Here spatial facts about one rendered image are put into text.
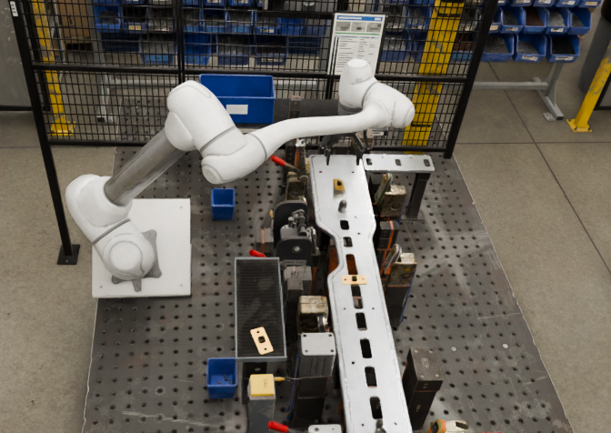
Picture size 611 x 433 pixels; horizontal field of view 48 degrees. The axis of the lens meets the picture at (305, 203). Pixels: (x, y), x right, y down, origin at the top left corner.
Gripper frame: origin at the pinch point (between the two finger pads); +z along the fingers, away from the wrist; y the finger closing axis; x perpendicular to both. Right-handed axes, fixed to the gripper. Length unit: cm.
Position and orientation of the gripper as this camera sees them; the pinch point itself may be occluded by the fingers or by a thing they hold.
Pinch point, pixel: (343, 159)
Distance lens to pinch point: 257.4
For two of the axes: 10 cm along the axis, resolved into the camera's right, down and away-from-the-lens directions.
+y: 9.9, 0.1, 1.2
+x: -0.8, -6.8, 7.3
